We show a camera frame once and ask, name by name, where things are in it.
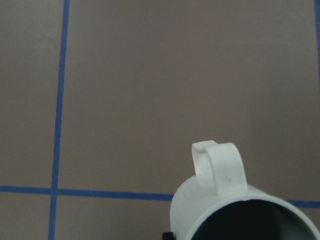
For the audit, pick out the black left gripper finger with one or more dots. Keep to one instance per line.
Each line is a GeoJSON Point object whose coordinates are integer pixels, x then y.
{"type": "Point", "coordinates": [168, 236]}

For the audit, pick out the white mug with HOME text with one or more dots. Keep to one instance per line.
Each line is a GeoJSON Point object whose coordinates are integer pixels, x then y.
{"type": "Point", "coordinates": [218, 204]}

